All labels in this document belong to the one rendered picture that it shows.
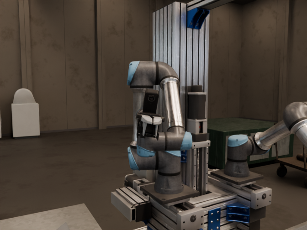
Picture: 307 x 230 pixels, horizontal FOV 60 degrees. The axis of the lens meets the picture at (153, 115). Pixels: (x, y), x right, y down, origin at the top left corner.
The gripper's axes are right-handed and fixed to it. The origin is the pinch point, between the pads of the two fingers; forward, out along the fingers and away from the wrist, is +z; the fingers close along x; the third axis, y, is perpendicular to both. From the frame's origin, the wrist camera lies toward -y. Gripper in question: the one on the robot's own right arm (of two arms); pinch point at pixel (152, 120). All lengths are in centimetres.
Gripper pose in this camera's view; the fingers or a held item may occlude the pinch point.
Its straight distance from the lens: 75.9
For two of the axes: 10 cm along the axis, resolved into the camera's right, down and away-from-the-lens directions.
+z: 0.9, 0.9, -9.9
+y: -1.4, 9.9, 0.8
